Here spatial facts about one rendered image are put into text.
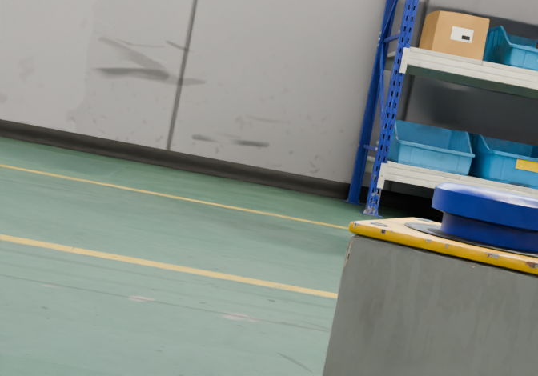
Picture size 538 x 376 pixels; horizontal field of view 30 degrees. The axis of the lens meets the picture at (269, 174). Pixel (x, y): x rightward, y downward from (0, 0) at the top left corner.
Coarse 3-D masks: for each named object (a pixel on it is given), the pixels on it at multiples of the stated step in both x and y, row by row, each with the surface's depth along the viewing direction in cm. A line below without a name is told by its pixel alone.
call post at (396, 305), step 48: (384, 240) 29; (384, 288) 28; (432, 288) 28; (480, 288) 27; (528, 288) 27; (336, 336) 29; (384, 336) 28; (432, 336) 28; (480, 336) 27; (528, 336) 27
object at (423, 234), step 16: (352, 224) 29; (368, 224) 29; (384, 224) 29; (400, 224) 31; (416, 224) 31; (432, 224) 32; (400, 240) 28; (416, 240) 28; (432, 240) 28; (448, 240) 28; (464, 240) 29; (464, 256) 27; (480, 256) 27; (496, 256) 27; (512, 256) 27; (528, 256) 28; (528, 272) 27
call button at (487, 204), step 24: (456, 192) 29; (480, 192) 29; (504, 192) 31; (456, 216) 30; (480, 216) 29; (504, 216) 29; (528, 216) 29; (480, 240) 29; (504, 240) 29; (528, 240) 29
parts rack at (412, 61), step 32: (416, 0) 456; (384, 32) 510; (384, 64) 512; (416, 64) 458; (448, 64) 459; (480, 64) 460; (384, 128) 460; (384, 160) 461; (352, 192) 518; (512, 192) 465
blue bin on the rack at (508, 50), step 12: (492, 36) 500; (504, 36) 478; (516, 36) 514; (492, 48) 497; (504, 48) 478; (516, 48) 465; (528, 48) 465; (492, 60) 495; (504, 60) 476; (516, 60) 466; (528, 60) 467
